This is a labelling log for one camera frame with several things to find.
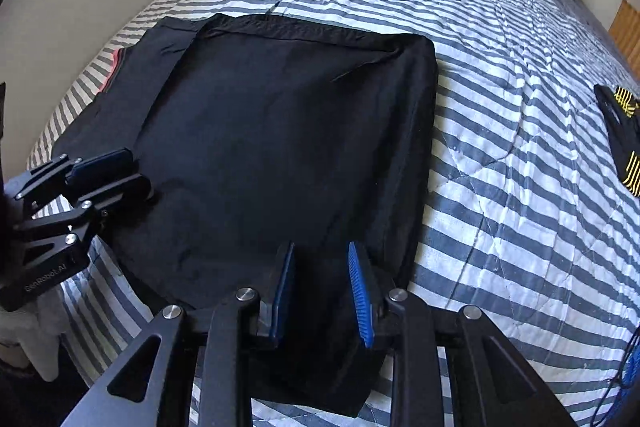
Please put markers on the black garment with yellow print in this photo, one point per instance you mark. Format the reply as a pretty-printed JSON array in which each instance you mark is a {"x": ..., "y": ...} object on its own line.
[{"x": 617, "y": 122}]

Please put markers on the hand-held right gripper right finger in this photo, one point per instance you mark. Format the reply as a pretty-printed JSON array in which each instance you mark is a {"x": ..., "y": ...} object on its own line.
[{"x": 361, "y": 299}]

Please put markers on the blue white striped quilt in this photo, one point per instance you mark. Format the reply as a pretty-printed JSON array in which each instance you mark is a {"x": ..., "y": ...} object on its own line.
[{"x": 500, "y": 107}]

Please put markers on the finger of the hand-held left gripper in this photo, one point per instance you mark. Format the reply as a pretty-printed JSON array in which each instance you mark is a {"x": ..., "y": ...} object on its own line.
[
  {"x": 100, "y": 164},
  {"x": 120, "y": 189}
]

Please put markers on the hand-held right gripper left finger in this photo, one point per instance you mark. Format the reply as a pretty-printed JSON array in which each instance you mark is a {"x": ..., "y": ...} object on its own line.
[{"x": 282, "y": 294}]

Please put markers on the black pants with pink waistband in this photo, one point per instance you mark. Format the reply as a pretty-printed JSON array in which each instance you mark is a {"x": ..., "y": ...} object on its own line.
[{"x": 275, "y": 132}]

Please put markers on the wooden slatted railing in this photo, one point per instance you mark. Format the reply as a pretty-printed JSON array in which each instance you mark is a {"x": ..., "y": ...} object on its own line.
[{"x": 627, "y": 32}]

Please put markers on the person's left hand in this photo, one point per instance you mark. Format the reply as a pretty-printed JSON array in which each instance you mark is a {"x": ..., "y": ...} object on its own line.
[{"x": 30, "y": 332}]

